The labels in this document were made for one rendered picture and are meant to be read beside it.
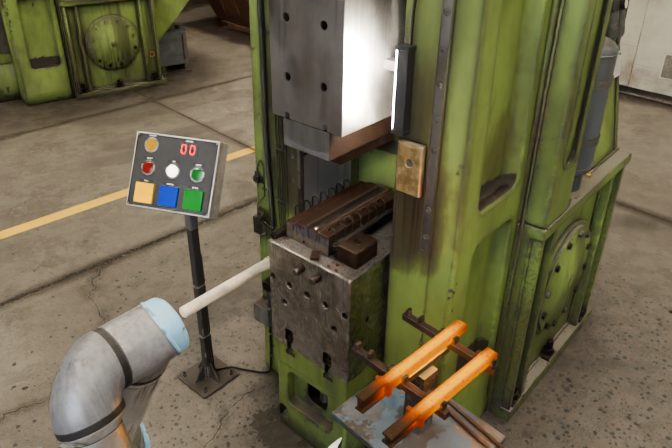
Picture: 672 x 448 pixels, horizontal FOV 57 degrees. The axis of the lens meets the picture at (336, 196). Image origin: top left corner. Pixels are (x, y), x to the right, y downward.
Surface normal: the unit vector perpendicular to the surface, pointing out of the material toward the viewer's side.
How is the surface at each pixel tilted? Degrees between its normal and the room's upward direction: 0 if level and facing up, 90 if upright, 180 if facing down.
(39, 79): 90
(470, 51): 90
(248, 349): 0
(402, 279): 90
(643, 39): 90
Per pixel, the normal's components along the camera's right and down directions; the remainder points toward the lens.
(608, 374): 0.01, -0.88
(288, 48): -0.65, 0.35
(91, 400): 0.50, -0.15
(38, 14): 0.61, 0.38
